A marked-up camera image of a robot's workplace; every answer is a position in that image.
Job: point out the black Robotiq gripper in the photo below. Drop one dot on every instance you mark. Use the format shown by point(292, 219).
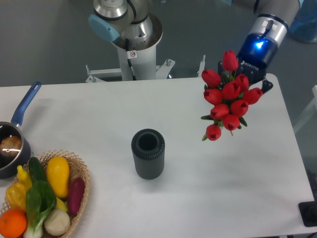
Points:
point(254, 58)

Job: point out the red tulip bouquet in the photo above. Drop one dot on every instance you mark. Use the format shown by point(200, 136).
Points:
point(230, 95)

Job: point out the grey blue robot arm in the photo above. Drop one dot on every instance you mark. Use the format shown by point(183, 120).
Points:
point(274, 17)

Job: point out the blue translucent container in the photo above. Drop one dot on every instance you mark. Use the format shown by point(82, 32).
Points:
point(304, 26)

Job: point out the dark grey ribbed vase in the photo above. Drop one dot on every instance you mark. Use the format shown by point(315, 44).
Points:
point(148, 149)

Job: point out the black device at edge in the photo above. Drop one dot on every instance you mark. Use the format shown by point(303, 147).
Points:
point(308, 211)

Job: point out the woven wicker basket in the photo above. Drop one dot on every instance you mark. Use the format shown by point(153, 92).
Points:
point(77, 169)

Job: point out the purple eggplant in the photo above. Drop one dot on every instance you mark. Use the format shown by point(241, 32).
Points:
point(75, 195)

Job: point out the yellow squash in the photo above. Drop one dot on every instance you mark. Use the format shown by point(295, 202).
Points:
point(58, 172)

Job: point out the yellow lemon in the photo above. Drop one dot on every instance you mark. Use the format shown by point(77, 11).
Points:
point(60, 205)

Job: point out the green cucumber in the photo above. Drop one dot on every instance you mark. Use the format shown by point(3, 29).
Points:
point(36, 170)

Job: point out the green bok choy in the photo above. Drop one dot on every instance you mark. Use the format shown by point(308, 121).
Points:
point(40, 199)

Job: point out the small yellow pepper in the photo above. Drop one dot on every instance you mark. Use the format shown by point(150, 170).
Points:
point(24, 177)

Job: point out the brown bread roll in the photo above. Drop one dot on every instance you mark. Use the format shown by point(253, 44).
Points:
point(10, 146)

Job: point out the yellow bell pepper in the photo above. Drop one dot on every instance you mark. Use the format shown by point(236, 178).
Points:
point(16, 196)

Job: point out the orange fruit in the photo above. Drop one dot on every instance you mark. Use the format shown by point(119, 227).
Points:
point(13, 223)

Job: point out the white frame at right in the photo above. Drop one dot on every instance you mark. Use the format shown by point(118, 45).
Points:
point(307, 112)

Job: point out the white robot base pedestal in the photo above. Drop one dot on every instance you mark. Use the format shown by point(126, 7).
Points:
point(135, 32)

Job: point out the blue handled saucepan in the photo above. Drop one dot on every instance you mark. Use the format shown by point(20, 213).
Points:
point(8, 165)

